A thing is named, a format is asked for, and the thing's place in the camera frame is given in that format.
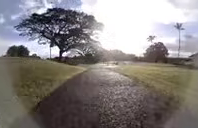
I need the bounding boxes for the low dark hedge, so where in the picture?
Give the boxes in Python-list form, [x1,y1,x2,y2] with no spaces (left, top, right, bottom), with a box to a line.
[52,54,103,66]

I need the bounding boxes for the dark asphalt path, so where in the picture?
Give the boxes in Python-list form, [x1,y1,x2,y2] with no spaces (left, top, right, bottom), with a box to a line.
[33,63,175,128]

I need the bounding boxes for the pole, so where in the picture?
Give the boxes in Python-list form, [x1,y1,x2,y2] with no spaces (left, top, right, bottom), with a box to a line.
[48,42,52,60]

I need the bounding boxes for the large spreading tree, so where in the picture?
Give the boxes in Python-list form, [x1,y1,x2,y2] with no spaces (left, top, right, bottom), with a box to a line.
[14,7,105,63]

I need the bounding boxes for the small palm tree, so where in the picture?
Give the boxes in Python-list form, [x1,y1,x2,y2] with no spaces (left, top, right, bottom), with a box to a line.
[146,34,157,45]

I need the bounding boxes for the round dark tree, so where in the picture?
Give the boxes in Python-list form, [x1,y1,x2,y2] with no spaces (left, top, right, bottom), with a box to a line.
[143,41,170,64]

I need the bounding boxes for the grass lawn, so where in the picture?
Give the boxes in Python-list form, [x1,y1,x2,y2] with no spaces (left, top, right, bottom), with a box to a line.
[112,62,198,128]
[0,56,88,128]

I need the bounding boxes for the dark bushy tree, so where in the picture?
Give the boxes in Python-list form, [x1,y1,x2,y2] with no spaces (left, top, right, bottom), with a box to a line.
[5,44,31,58]

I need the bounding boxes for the tall palm tree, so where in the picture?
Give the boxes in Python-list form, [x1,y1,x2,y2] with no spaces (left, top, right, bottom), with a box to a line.
[173,22,186,59]

